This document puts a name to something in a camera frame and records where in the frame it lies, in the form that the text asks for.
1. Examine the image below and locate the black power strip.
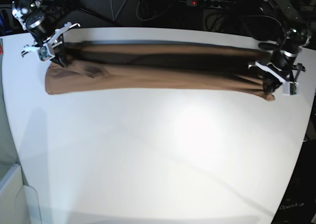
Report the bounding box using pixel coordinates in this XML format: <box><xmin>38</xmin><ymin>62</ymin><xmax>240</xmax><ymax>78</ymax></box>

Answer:
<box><xmin>185</xmin><ymin>0</ymin><xmax>236</xmax><ymax>9</ymax></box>

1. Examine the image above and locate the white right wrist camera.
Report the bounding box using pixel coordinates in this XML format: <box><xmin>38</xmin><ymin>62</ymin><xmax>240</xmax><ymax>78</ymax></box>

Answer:
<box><xmin>37</xmin><ymin>46</ymin><xmax>55</xmax><ymax>62</ymax></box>

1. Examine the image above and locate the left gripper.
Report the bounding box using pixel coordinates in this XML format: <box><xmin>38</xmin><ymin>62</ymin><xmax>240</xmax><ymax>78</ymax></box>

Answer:
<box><xmin>248</xmin><ymin>61</ymin><xmax>306</xmax><ymax>95</ymax></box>

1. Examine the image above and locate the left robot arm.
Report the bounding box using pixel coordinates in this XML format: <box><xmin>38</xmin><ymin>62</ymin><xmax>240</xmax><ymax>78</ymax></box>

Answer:
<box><xmin>248</xmin><ymin>0</ymin><xmax>312</xmax><ymax>96</ymax></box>

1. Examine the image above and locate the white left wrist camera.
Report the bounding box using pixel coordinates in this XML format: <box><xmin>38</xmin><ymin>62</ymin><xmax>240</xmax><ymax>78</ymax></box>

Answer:
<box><xmin>282</xmin><ymin>81</ymin><xmax>300</xmax><ymax>96</ymax></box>

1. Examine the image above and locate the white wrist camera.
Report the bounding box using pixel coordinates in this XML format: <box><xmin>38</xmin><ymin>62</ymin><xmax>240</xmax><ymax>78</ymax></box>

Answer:
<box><xmin>37</xmin><ymin>46</ymin><xmax>55</xmax><ymax>62</ymax></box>
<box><xmin>282</xmin><ymin>81</ymin><xmax>300</xmax><ymax>96</ymax></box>

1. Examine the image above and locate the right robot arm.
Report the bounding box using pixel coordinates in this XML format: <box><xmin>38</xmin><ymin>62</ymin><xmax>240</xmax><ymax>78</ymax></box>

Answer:
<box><xmin>12</xmin><ymin>0</ymin><xmax>80</xmax><ymax>68</ymax></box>

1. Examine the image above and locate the brown T-shirt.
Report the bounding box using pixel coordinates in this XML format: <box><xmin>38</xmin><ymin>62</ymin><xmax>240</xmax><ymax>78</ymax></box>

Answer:
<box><xmin>44</xmin><ymin>42</ymin><xmax>275</xmax><ymax>101</ymax></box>

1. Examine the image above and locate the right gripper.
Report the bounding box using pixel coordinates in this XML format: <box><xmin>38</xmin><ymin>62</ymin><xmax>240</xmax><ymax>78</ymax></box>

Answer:
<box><xmin>21</xmin><ymin>23</ymin><xmax>81</xmax><ymax>68</ymax></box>

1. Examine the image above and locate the white cabinet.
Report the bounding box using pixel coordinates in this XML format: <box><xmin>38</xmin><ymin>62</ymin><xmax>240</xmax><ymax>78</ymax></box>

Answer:
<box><xmin>0</xmin><ymin>164</ymin><xmax>42</xmax><ymax>224</ymax></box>

